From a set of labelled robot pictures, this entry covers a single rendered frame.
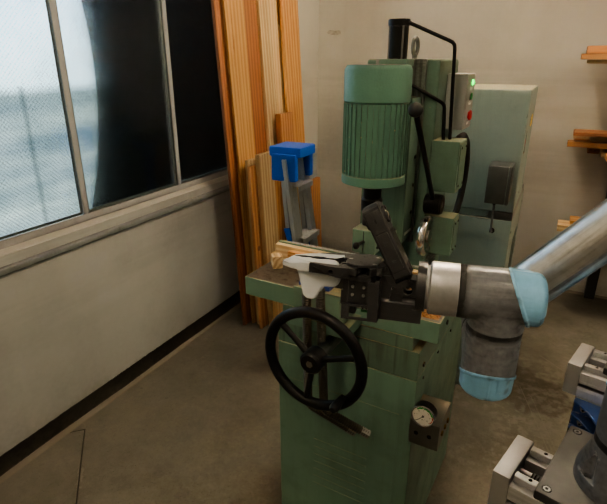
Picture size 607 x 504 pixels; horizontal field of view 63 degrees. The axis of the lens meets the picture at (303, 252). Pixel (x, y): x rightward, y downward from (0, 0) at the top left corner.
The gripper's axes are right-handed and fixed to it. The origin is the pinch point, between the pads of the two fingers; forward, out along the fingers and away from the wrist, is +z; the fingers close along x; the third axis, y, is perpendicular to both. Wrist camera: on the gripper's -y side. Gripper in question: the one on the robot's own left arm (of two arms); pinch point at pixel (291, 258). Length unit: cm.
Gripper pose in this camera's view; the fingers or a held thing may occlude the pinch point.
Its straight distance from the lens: 75.1
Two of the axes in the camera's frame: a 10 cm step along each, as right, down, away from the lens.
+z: -9.6, -1.0, 2.6
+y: -0.4, 9.7, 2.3
